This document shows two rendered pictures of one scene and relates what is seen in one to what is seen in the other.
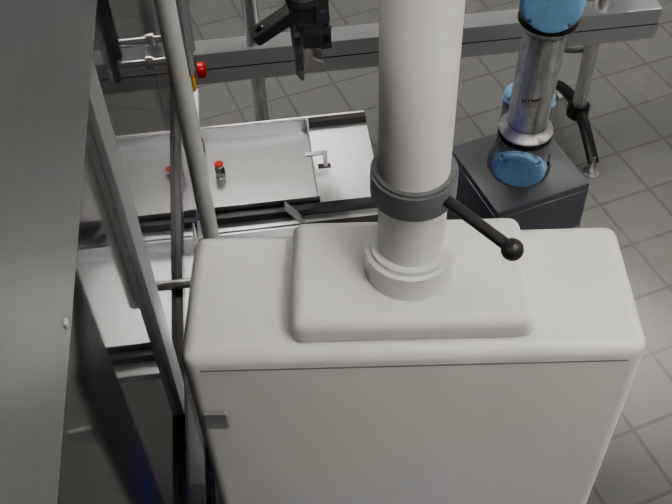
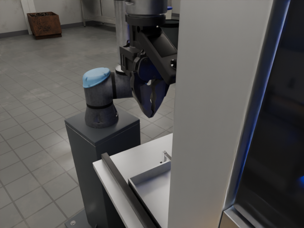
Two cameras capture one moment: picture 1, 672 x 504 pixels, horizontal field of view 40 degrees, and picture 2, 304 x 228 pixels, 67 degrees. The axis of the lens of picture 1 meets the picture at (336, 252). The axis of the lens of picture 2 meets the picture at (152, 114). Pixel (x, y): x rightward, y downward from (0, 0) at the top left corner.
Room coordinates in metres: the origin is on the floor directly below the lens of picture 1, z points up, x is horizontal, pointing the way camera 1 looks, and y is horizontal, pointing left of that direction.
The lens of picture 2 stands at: (1.81, 0.45, 1.36)
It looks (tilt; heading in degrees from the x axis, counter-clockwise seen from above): 31 degrees down; 244
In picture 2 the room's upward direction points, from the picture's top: straight up
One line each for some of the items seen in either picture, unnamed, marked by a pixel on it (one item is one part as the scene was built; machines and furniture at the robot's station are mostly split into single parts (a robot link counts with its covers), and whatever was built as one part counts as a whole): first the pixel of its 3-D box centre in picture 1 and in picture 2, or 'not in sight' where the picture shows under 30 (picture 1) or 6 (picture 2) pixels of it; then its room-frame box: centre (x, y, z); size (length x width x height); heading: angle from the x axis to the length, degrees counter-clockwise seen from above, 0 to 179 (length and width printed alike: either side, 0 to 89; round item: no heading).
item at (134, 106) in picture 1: (140, 126); not in sight; (0.99, 0.27, 1.50); 0.47 x 0.01 x 0.59; 5
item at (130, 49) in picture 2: (307, 19); (144, 47); (1.62, 0.04, 1.23); 0.09 x 0.08 x 0.12; 96
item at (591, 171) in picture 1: (576, 118); not in sight; (2.59, -0.91, 0.07); 0.50 x 0.08 x 0.14; 5
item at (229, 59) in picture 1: (420, 40); not in sight; (2.54, -0.31, 0.49); 1.60 x 0.08 x 0.12; 95
